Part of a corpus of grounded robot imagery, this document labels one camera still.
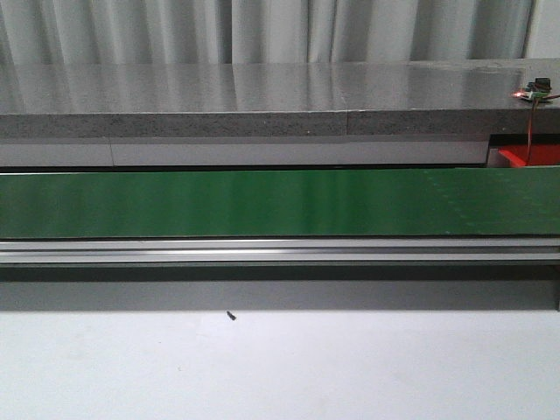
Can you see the grey stone slab bench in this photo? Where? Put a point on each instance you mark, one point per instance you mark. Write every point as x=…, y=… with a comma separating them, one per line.
x=471, y=97

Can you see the white rear conveyor panel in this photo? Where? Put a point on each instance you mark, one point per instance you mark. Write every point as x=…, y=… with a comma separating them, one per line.
x=444, y=152

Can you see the grey pleated curtain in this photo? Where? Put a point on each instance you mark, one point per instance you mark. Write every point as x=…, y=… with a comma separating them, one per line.
x=238, y=32

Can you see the aluminium conveyor frame rail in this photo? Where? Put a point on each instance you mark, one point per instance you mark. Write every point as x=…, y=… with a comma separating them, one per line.
x=328, y=251

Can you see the green conveyor belt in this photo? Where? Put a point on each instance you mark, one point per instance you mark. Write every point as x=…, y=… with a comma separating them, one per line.
x=401, y=202

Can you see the small green sensor board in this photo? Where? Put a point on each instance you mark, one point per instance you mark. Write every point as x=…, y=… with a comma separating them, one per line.
x=537, y=90

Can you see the red plastic bin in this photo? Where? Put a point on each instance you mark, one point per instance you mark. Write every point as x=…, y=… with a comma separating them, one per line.
x=538, y=155

